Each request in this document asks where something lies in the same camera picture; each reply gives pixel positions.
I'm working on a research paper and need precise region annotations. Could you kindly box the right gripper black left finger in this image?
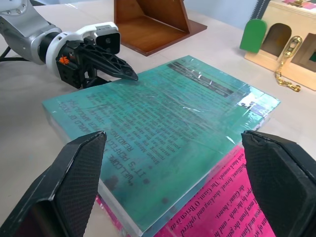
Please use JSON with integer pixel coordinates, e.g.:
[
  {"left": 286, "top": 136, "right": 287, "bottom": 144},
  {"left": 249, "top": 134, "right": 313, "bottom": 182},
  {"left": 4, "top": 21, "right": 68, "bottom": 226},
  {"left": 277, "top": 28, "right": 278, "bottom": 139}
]
[{"left": 0, "top": 131, "right": 108, "bottom": 237}]

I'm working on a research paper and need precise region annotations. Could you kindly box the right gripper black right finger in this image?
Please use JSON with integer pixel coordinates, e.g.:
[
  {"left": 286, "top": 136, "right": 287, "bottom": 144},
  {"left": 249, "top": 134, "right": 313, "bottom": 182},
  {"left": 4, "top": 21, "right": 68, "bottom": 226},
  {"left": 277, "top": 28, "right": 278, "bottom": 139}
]
[{"left": 240, "top": 130, "right": 316, "bottom": 237}]

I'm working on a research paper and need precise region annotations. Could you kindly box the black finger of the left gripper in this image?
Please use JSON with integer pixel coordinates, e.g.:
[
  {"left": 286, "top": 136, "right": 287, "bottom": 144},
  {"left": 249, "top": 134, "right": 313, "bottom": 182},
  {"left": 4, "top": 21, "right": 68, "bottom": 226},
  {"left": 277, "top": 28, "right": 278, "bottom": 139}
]
[
  {"left": 82, "top": 45, "right": 139, "bottom": 81},
  {"left": 81, "top": 70, "right": 113, "bottom": 89}
]

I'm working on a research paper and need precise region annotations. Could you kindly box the teal plastic-wrapped book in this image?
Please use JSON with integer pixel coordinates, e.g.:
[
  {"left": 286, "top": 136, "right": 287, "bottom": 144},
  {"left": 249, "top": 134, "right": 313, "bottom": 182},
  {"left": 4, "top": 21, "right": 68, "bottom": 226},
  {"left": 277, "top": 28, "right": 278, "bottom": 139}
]
[{"left": 41, "top": 55, "right": 282, "bottom": 237}]

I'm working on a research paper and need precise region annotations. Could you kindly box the brown wooden bookshelf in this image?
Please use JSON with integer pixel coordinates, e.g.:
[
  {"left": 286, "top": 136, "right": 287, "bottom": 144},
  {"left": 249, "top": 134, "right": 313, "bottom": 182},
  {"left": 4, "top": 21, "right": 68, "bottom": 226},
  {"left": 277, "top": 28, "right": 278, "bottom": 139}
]
[{"left": 113, "top": 0, "right": 208, "bottom": 57}]

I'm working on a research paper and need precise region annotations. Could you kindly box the pink book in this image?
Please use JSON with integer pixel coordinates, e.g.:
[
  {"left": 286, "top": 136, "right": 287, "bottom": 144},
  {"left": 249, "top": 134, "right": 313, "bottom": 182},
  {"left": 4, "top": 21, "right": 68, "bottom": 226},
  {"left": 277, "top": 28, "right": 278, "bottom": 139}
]
[{"left": 95, "top": 145, "right": 277, "bottom": 237}]

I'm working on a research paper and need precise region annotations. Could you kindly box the green arched wooden door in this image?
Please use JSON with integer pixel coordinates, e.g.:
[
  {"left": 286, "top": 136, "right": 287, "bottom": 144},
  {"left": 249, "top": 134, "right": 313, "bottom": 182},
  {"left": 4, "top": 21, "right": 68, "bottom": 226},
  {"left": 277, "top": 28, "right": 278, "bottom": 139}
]
[{"left": 239, "top": 18, "right": 268, "bottom": 54}]

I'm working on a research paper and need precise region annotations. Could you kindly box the dark spiral-bound notebook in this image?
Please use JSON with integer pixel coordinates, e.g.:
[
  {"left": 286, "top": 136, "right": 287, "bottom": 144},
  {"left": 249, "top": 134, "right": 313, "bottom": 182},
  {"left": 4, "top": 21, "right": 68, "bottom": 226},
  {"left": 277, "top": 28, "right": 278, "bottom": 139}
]
[{"left": 248, "top": 0, "right": 271, "bottom": 21}]

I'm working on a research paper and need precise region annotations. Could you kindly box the light wooden lock box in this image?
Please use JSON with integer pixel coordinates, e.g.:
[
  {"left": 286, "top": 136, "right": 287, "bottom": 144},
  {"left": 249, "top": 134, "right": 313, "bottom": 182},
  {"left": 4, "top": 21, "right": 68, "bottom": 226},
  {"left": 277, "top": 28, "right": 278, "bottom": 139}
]
[{"left": 243, "top": 0, "right": 316, "bottom": 92}]

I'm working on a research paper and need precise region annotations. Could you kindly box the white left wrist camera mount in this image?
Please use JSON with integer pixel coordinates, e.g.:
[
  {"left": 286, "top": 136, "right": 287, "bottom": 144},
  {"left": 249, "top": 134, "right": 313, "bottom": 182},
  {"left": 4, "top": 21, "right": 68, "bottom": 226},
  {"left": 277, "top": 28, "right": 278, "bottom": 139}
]
[{"left": 46, "top": 21, "right": 121, "bottom": 75}]

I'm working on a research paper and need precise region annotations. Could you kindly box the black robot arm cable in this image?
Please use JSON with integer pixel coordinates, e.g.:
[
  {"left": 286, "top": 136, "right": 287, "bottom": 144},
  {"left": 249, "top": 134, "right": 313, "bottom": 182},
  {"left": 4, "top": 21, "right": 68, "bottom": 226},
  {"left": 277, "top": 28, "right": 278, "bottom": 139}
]
[{"left": 0, "top": 45, "right": 28, "bottom": 63}]

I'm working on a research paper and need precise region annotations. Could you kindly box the gold chain door latch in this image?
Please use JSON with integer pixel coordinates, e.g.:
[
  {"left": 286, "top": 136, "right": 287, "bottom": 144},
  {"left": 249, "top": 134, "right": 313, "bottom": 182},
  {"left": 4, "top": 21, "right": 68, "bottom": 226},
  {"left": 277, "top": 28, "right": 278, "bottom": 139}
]
[{"left": 274, "top": 35, "right": 304, "bottom": 93}]

